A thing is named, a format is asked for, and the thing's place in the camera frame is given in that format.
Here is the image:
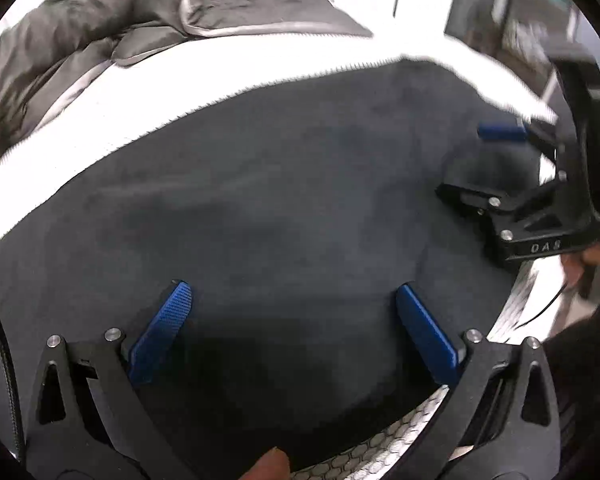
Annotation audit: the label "person's right hand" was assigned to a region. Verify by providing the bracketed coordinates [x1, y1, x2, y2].
[560, 240, 600, 301]

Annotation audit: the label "dark glass cabinet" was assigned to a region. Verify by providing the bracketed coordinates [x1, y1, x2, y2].
[445, 0, 600, 111]

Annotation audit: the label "person's left hand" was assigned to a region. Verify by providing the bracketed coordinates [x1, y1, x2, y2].
[240, 447, 293, 480]

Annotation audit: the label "grey-green duvet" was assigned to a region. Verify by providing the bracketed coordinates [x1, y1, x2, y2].
[0, 0, 373, 176]

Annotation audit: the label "honeycomb patterned mattress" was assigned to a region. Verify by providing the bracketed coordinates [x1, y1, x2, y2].
[0, 25, 581, 480]

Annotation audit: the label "black pants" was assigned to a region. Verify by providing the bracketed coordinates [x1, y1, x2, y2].
[0, 57, 556, 471]

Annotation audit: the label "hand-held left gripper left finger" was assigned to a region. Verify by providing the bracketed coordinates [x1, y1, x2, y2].
[27, 280, 193, 480]

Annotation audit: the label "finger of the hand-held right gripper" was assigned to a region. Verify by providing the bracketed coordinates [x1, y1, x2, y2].
[477, 117, 566, 161]
[435, 180, 563, 256]

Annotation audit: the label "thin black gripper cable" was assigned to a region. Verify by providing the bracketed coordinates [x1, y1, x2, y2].
[517, 280, 571, 328]

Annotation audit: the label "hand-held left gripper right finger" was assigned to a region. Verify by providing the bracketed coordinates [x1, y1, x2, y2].
[395, 282, 563, 480]

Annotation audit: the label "person's right forearm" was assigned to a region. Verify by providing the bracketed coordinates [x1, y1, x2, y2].
[542, 300, 600, 480]

